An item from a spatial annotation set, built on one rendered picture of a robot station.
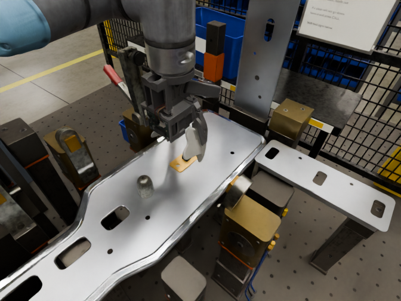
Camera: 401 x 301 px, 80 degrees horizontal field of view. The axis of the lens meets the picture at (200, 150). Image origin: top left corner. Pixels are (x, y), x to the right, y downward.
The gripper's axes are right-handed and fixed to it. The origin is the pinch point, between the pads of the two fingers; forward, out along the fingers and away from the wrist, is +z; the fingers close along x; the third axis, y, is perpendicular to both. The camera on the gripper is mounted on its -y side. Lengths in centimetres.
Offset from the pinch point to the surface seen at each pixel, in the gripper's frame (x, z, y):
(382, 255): 52, 35, -29
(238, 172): 11.7, 4.6, -5.0
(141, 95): -14.5, -6.5, -1.0
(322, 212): 33, 35, -32
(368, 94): 24, 114, -279
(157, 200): 3.5, 3.8, 12.4
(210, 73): -15.5, -0.4, -28.6
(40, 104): -223, 108, -23
